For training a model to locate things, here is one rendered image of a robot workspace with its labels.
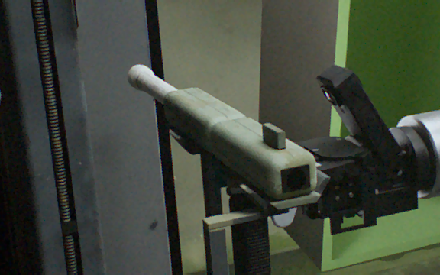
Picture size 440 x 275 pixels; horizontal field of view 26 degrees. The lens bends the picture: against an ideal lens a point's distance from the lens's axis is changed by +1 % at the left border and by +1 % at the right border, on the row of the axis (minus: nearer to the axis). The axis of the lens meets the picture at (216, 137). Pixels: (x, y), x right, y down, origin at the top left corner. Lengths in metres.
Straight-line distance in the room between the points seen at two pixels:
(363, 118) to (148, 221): 0.56
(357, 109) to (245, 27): 2.35
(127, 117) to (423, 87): 1.34
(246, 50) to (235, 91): 0.16
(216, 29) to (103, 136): 1.91
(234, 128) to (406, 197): 0.21
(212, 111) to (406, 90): 1.62
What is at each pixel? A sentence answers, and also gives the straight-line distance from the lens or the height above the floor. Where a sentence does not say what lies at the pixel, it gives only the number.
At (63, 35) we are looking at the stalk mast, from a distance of 0.83.
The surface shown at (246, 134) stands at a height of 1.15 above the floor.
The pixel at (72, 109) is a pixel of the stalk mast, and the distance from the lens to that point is 0.85.
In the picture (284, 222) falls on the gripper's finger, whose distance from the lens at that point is 0.95.
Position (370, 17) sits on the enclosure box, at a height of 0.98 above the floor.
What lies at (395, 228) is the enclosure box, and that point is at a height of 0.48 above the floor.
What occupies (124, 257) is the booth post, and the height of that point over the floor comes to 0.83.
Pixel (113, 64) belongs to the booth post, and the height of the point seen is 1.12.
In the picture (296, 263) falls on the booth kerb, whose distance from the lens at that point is 3.12.
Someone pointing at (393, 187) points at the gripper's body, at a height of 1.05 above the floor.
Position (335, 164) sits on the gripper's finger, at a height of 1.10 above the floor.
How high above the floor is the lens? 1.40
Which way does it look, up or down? 17 degrees down
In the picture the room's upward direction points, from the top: 5 degrees counter-clockwise
